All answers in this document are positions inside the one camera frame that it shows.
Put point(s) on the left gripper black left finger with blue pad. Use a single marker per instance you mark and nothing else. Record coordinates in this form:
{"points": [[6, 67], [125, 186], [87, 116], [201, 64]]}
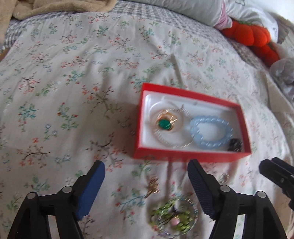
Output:
{"points": [[69, 205]]}

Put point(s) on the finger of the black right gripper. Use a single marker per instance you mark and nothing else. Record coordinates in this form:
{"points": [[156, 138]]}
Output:
{"points": [[280, 173]]}

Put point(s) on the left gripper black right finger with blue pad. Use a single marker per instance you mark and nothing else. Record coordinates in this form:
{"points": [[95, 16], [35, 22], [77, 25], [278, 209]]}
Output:
{"points": [[223, 205]]}

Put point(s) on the small gold earring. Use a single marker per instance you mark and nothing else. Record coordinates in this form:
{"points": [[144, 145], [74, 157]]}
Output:
{"points": [[152, 187]]}

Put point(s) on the red Ace box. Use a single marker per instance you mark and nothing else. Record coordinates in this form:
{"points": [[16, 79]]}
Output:
{"points": [[179, 125]]}

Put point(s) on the grey crumpled cloth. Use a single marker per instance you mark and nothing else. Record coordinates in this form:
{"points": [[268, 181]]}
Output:
{"points": [[282, 72]]}

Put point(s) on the floral bed quilt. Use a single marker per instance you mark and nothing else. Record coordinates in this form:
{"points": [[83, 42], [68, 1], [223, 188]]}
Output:
{"points": [[70, 87]]}

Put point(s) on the orange plush pumpkin toy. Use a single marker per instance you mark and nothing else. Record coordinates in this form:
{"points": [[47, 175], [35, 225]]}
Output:
{"points": [[255, 37]]}

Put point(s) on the grey white pillow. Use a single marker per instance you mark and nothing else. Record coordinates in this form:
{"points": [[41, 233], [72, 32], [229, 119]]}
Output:
{"points": [[219, 14]]}

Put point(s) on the beige fleece blanket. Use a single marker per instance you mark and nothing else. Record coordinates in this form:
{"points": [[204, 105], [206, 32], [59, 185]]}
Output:
{"points": [[24, 9]]}

